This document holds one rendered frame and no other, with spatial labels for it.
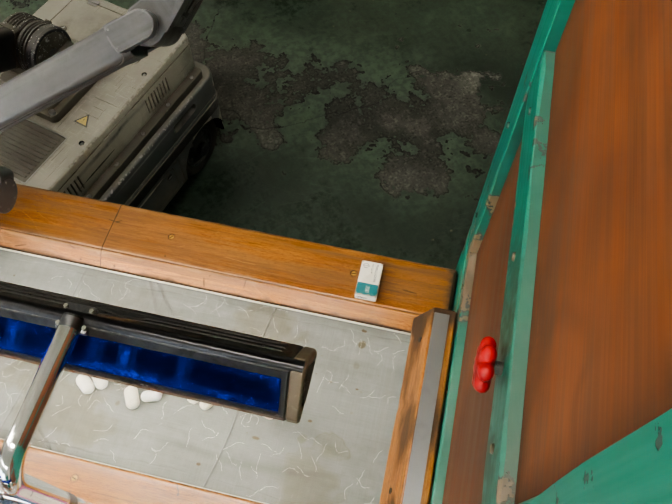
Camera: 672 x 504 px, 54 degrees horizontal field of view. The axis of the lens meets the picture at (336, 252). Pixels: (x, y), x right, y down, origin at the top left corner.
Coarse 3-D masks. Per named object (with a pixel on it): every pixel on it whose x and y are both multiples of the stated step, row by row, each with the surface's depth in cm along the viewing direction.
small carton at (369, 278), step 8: (368, 264) 105; (376, 264) 105; (360, 272) 105; (368, 272) 105; (376, 272) 105; (360, 280) 104; (368, 280) 104; (376, 280) 104; (360, 288) 103; (368, 288) 103; (376, 288) 103; (360, 296) 104; (368, 296) 103; (376, 296) 103
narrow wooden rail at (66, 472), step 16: (0, 448) 93; (32, 448) 94; (32, 464) 92; (48, 464) 92; (64, 464) 92; (80, 464) 92; (96, 464) 92; (48, 480) 91; (64, 480) 91; (80, 480) 91; (96, 480) 91; (112, 480) 91; (128, 480) 91; (144, 480) 91; (160, 480) 91; (80, 496) 90; (96, 496) 90; (112, 496) 90; (128, 496) 90; (144, 496) 90; (160, 496) 90; (176, 496) 90; (192, 496) 90; (208, 496) 90; (224, 496) 90
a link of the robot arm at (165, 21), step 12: (144, 0) 88; (156, 0) 88; (168, 0) 88; (180, 0) 88; (192, 0) 91; (156, 12) 88; (168, 12) 88; (180, 12) 89; (192, 12) 93; (168, 24) 89; (180, 24) 92; (156, 36) 89; (168, 36) 91; (180, 36) 96
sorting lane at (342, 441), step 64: (0, 256) 111; (192, 320) 106; (256, 320) 106; (320, 320) 106; (0, 384) 101; (64, 384) 101; (320, 384) 100; (384, 384) 100; (64, 448) 96; (128, 448) 96; (192, 448) 96; (256, 448) 96; (320, 448) 96; (384, 448) 96
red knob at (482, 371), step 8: (488, 336) 50; (480, 344) 50; (488, 344) 49; (480, 352) 49; (488, 352) 48; (496, 352) 48; (480, 360) 49; (488, 360) 48; (480, 368) 48; (488, 368) 48; (496, 368) 49; (480, 376) 48; (488, 376) 48; (472, 384) 50; (480, 384) 48; (488, 384) 48; (480, 392) 49
